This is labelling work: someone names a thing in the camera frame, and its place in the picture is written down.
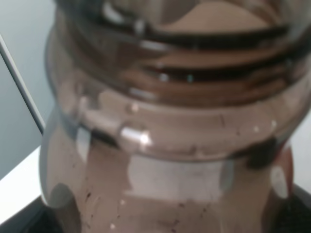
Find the transparent brown plastic bottle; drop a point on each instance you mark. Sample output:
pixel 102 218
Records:
pixel 174 116

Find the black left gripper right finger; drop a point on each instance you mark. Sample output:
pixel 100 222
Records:
pixel 298 212

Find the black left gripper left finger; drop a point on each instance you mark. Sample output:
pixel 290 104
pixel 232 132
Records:
pixel 36 217

